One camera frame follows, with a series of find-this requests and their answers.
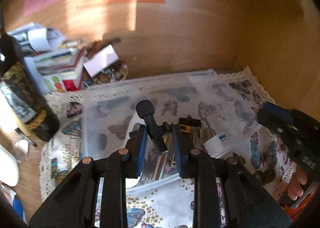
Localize keys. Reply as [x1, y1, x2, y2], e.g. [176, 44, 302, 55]
[191, 127, 216, 152]

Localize black gold cosmetic bottle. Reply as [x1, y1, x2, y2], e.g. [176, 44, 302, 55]
[152, 133, 177, 181]

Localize black foam microphone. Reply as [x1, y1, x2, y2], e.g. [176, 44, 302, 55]
[136, 100, 168, 156]

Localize right hand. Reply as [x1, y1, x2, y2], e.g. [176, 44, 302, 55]
[287, 168, 308, 201]

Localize butterfly print tablecloth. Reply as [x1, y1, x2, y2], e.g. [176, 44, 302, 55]
[40, 68, 296, 227]

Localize black yellow usb stick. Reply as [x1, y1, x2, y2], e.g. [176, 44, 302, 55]
[178, 117, 202, 133]

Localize white tag with blue label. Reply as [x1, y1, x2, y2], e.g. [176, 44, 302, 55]
[204, 134, 229, 158]

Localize clear plastic storage box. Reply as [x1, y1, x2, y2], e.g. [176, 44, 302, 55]
[81, 68, 262, 190]

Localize white handheld magnifier device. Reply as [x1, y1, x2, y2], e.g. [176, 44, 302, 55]
[125, 113, 148, 189]

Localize stack of books and papers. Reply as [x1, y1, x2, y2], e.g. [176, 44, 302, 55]
[8, 23, 87, 94]

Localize small round mirror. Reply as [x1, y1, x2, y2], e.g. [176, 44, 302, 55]
[14, 138, 29, 164]

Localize white curved object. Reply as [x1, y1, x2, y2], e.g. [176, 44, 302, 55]
[0, 145, 19, 187]

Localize dark wine bottle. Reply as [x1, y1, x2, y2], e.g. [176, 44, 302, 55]
[0, 11, 61, 143]

